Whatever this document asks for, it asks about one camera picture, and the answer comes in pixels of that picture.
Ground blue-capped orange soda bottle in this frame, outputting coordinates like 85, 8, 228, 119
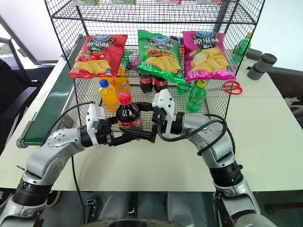
98, 79, 119, 114

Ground green white snack pack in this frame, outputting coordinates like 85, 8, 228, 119
71, 0, 99, 6

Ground black office chair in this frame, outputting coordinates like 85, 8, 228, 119
0, 36, 44, 152

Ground small green object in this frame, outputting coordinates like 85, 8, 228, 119
121, 49, 133, 70

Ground grey cylindrical roll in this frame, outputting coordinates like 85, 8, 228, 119
247, 53, 278, 81

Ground black printed board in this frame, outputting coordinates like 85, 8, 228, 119
268, 67, 303, 130

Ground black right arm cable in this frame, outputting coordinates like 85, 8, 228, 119
157, 114, 236, 157

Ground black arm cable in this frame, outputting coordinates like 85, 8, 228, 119
157, 114, 236, 157
56, 101, 95, 220

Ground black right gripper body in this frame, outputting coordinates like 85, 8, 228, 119
149, 107, 168, 144

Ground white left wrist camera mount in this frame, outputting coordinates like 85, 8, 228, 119
85, 103, 107, 145

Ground yellow-capped green soda bottle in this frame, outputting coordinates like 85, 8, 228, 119
186, 79, 208, 114

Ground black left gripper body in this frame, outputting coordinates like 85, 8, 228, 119
95, 119, 115, 147

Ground red-capped cola bottle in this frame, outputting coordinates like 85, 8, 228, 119
115, 91, 143, 130

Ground red handled scissors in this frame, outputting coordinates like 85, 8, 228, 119
222, 81, 244, 96

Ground purple box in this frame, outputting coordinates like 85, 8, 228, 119
169, 35, 186, 59

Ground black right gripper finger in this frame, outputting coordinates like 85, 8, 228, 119
119, 127, 152, 142
135, 101, 155, 113

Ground magenta original chips bag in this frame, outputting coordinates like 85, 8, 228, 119
181, 30, 237, 83

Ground green conveyor belt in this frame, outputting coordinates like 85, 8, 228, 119
16, 34, 84, 149

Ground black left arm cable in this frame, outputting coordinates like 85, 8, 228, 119
56, 101, 95, 220

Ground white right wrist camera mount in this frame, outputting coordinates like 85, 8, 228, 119
151, 88, 176, 139

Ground black wire mesh rack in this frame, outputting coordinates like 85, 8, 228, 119
43, 0, 266, 134

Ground pink white snack pack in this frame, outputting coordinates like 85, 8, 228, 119
196, 0, 223, 6

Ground red white snack pack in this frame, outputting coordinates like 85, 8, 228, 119
156, 0, 183, 6

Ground green barbecue chips bag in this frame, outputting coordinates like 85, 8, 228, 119
134, 29, 187, 83

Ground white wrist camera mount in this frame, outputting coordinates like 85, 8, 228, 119
151, 88, 176, 139
85, 103, 107, 145

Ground red tomato chips bag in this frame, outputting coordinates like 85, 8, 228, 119
69, 34, 128, 79

